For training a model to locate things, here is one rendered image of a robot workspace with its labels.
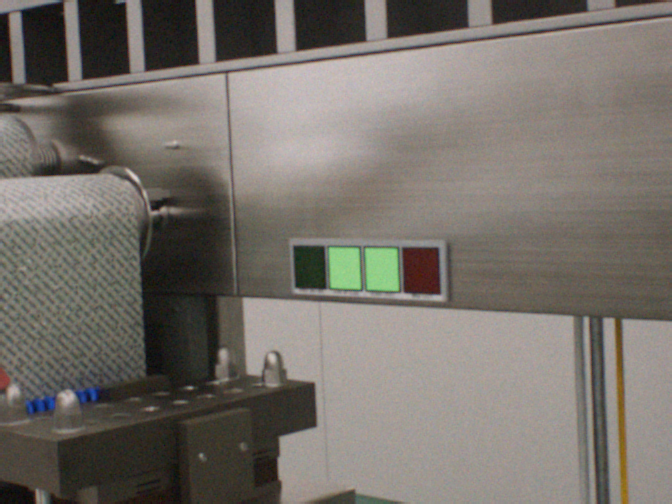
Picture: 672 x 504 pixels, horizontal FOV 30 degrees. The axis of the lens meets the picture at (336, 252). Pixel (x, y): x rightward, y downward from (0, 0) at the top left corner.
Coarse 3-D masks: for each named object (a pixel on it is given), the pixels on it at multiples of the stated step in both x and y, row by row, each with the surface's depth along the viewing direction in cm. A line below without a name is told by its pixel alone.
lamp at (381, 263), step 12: (372, 252) 149; (384, 252) 148; (396, 252) 147; (372, 264) 150; (384, 264) 148; (396, 264) 147; (372, 276) 150; (384, 276) 148; (396, 276) 147; (372, 288) 150; (384, 288) 149; (396, 288) 147
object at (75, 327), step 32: (0, 288) 152; (32, 288) 155; (64, 288) 159; (96, 288) 162; (128, 288) 166; (0, 320) 152; (32, 320) 155; (64, 320) 159; (96, 320) 162; (128, 320) 166; (0, 352) 152; (32, 352) 155; (64, 352) 159; (96, 352) 162; (128, 352) 166; (32, 384) 155; (64, 384) 159; (96, 384) 162
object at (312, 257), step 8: (296, 248) 158; (304, 248) 157; (312, 248) 156; (320, 248) 155; (296, 256) 158; (304, 256) 157; (312, 256) 156; (320, 256) 155; (296, 264) 158; (304, 264) 157; (312, 264) 156; (320, 264) 155; (296, 272) 158; (304, 272) 157; (312, 272) 157; (320, 272) 156; (296, 280) 159; (304, 280) 158; (312, 280) 157; (320, 280) 156
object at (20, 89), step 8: (0, 88) 186; (8, 88) 187; (16, 88) 187; (24, 88) 188; (32, 88) 190; (40, 88) 191; (48, 88) 192; (0, 96) 194; (8, 96) 195; (16, 96) 196; (24, 96) 197
